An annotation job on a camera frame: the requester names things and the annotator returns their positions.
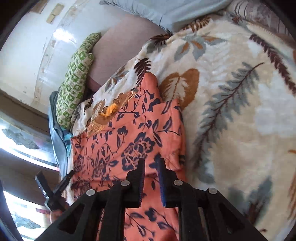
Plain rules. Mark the beige wall switch plate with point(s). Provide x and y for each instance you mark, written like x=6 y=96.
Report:
x=55 y=12

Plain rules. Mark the teal striped sweater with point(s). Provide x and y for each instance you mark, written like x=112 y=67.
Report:
x=67 y=140

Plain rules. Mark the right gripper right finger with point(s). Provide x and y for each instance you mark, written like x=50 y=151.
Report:
x=203 y=215

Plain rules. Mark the stained glass window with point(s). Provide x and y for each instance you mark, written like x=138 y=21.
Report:
x=31 y=219

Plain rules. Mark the dark wooden door frame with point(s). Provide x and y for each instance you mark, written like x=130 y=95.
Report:
x=20 y=108

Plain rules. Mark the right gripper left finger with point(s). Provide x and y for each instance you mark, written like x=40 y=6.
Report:
x=100 y=215

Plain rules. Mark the leaf pattern cream blanket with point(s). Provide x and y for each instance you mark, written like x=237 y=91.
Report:
x=235 y=84

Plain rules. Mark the pink quilted mattress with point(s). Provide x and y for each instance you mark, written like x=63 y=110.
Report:
x=117 y=46

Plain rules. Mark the striped floral cushion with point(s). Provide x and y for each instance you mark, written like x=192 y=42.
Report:
x=263 y=14

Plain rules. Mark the grey blue pillow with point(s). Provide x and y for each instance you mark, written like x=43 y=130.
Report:
x=170 y=15

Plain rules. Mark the orange floral blouse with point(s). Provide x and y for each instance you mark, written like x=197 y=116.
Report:
x=137 y=125

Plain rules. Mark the blue grey cloth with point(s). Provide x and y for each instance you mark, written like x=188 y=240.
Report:
x=57 y=137

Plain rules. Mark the green checkered pillow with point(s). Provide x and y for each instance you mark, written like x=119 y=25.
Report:
x=72 y=88

